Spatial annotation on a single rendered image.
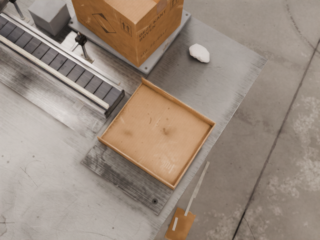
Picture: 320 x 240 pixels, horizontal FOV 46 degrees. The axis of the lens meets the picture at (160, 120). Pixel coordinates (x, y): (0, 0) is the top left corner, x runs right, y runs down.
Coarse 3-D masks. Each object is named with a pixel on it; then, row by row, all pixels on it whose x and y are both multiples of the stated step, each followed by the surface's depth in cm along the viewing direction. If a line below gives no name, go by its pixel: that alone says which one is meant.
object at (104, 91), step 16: (0, 16) 136; (0, 32) 134; (16, 32) 134; (32, 48) 132; (48, 48) 132; (48, 64) 130; (64, 64) 130; (80, 80) 128; (96, 80) 128; (96, 96) 126; (112, 96) 126
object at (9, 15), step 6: (6, 12) 127; (12, 18) 126; (18, 18) 126; (24, 24) 126; (30, 30) 126; (36, 30) 125; (42, 36) 124; (54, 42) 124; (60, 48) 123; (66, 48) 123; (72, 54) 122; (78, 60) 123; (84, 60) 122; (90, 66) 121; (102, 72) 120; (108, 78) 120
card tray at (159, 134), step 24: (144, 96) 132; (168, 96) 130; (120, 120) 128; (144, 120) 129; (168, 120) 129; (192, 120) 129; (120, 144) 126; (144, 144) 126; (168, 144) 126; (192, 144) 126; (144, 168) 119; (168, 168) 123
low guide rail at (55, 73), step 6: (0, 36) 129; (6, 42) 129; (18, 48) 128; (24, 54) 127; (30, 54) 127; (36, 60) 126; (42, 66) 126; (48, 66) 126; (54, 72) 125; (60, 78) 125; (66, 78) 124; (72, 84) 124; (84, 90) 123; (90, 96) 122; (102, 102) 122
